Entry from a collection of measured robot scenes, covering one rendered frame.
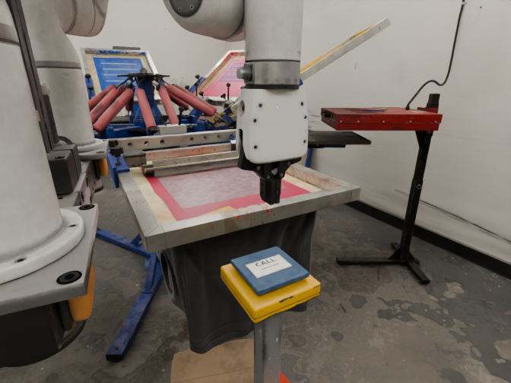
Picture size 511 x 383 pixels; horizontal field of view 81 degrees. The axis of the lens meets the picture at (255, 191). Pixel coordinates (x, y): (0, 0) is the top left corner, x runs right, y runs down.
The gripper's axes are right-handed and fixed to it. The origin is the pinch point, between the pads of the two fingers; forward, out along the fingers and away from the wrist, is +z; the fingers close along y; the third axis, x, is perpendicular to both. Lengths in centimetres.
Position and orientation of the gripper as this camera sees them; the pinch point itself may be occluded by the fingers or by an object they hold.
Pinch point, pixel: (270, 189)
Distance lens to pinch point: 46.4
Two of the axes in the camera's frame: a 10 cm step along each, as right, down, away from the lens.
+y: 8.7, -1.7, 4.6
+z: 0.0, 9.4, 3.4
